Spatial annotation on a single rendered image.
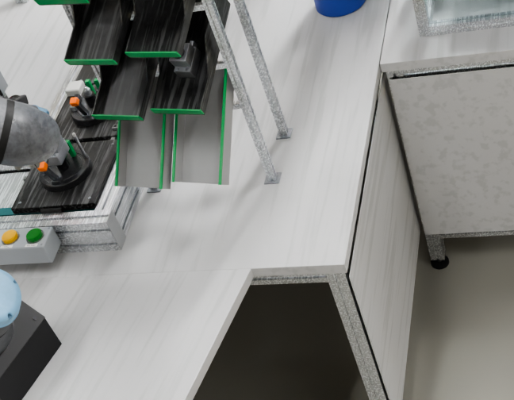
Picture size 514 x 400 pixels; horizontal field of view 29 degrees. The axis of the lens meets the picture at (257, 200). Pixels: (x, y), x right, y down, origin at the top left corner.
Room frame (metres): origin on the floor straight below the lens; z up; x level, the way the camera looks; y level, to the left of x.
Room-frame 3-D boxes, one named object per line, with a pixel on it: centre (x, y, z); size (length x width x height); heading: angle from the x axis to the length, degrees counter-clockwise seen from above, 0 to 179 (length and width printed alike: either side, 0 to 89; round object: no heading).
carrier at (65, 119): (2.34, 0.32, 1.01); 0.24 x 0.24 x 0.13; 64
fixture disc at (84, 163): (2.11, 0.43, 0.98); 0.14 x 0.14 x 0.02
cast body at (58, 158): (2.12, 0.43, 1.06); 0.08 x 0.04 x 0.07; 154
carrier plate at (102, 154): (2.11, 0.43, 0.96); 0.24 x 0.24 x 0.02; 64
